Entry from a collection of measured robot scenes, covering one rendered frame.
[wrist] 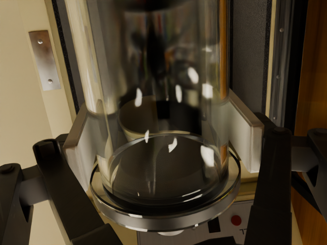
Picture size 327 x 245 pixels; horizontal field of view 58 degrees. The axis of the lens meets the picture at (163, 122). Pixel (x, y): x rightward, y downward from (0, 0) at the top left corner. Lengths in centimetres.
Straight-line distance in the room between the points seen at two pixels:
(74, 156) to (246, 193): 33
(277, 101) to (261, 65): 5
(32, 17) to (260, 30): 28
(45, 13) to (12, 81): 53
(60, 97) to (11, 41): 48
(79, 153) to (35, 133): 77
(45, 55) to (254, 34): 27
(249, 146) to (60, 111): 29
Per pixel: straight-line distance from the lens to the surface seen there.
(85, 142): 18
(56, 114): 41
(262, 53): 41
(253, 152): 17
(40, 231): 113
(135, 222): 18
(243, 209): 45
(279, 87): 42
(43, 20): 38
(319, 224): 53
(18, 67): 87
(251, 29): 44
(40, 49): 38
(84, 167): 17
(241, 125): 17
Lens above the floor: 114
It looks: 24 degrees up
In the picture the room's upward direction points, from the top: 175 degrees clockwise
